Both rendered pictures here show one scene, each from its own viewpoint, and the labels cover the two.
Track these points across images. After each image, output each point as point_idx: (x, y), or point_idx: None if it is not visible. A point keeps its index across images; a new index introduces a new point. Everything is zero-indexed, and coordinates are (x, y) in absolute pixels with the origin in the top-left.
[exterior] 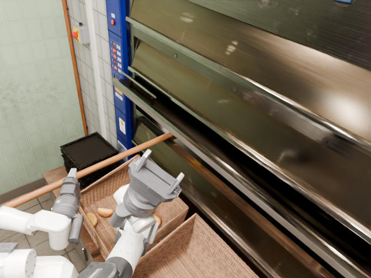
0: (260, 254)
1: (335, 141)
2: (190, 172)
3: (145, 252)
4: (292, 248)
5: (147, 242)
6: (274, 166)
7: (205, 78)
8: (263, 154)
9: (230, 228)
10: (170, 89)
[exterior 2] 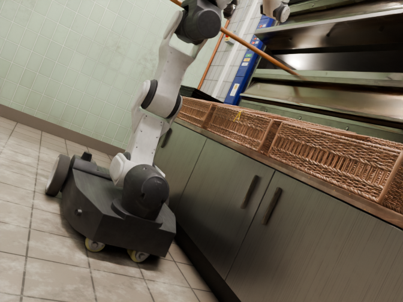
0: (348, 108)
1: None
2: (292, 90)
3: (279, 9)
4: (381, 78)
5: (283, 4)
6: None
7: (331, 9)
8: None
9: (322, 105)
10: None
